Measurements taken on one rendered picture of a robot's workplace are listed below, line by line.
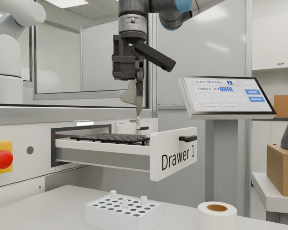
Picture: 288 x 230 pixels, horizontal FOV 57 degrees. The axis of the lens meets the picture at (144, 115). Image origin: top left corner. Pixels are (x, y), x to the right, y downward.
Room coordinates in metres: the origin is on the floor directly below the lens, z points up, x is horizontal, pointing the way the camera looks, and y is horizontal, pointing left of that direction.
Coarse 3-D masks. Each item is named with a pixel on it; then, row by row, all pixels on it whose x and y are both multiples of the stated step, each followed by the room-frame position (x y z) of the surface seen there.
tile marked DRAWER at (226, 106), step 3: (222, 105) 1.50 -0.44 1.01; (225, 105) 1.51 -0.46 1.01; (228, 105) 1.51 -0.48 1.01; (231, 105) 1.52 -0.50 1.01; (234, 105) 1.52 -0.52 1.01; (237, 105) 1.52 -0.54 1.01; (225, 108) 1.49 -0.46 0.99; (228, 108) 1.50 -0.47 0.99; (231, 108) 1.50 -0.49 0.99; (234, 108) 1.50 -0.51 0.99; (237, 108) 1.51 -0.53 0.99
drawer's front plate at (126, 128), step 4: (116, 124) 1.04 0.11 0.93; (120, 124) 1.04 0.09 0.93; (124, 124) 1.06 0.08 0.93; (128, 124) 1.09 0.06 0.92; (132, 124) 1.12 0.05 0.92; (140, 124) 1.18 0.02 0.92; (144, 124) 1.21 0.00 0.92; (148, 124) 1.24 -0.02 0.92; (152, 124) 1.28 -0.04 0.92; (116, 128) 1.03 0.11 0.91; (120, 128) 1.04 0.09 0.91; (124, 128) 1.06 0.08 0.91; (128, 128) 1.09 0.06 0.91; (132, 128) 1.12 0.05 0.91; (152, 128) 1.28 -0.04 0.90; (116, 132) 1.03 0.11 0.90; (120, 132) 1.04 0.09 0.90; (124, 132) 1.06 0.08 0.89; (128, 132) 1.09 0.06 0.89; (132, 132) 1.12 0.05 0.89; (136, 132) 1.14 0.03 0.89; (140, 132) 1.18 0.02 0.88; (144, 132) 1.21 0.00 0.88
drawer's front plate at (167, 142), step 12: (156, 132) 0.63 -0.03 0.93; (168, 132) 0.65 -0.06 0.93; (180, 132) 0.72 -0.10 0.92; (192, 132) 0.81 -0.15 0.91; (156, 144) 0.60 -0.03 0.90; (168, 144) 0.65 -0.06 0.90; (180, 144) 0.72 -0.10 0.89; (192, 144) 0.81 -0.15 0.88; (156, 156) 0.60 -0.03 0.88; (168, 156) 0.65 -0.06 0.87; (156, 168) 0.60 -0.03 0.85; (168, 168) 0.65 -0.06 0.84; (180, 168) 0.72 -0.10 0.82; (156, 180) 0.60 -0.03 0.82
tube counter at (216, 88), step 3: (213, 87) 1.59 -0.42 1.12; (216, 87) 1.60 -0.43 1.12; (219, 87) 1.60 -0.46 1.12; (222, 87) 1.61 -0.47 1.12; (225, 87) 1.61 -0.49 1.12; (228, 87) 1.62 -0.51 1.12; (231, 87) 1.62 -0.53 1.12; (234, 87) 1.62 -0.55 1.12; (237, 87) 1.63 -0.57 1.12; (216, 90) 1.58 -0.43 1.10; (219, 90) 1.58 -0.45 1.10; (222, 90) 1.59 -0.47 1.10; (225, 90) 1.59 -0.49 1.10; (228, 90) 1.60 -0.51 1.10; (231, 90) 1.60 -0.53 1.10; (234, 90) 1.60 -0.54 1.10; (237, 90) 1.61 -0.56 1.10; (240, 90) 1.61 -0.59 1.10
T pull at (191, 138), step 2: (180, 136) 0.71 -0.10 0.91; (182, 136) 0.71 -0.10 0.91; (184, 136) 0.71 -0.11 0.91; (186, 136) 0.70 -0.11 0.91; (188, 136) 0.69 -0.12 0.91; (190, 136) 0.70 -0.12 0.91; (192, 136) 0.71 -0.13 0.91; (194, 136) 0.72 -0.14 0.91; (196, 136) 0.73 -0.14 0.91; (180, 138) 0.71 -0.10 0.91; (182, 138) 0.71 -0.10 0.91; (184, 138) 0.68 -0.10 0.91; (186, 138) 0.68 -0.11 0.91; (188, 138) 0.68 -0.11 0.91; (190, 138) 0.69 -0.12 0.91; (192, 138) 0.70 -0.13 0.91; (194, 138) 0.72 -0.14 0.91; (196, 138) 0.73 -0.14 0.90; (180, 140) 0.71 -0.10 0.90; (182, 140) 0.71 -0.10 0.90; (184, 140) 0.68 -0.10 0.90; (186, 140) 0.68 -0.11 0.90; (188, 140) 0.68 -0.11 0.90; (190, 140) 0.69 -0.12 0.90; (192, 140) 0.70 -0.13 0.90; (194, 140) 0.72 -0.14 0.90
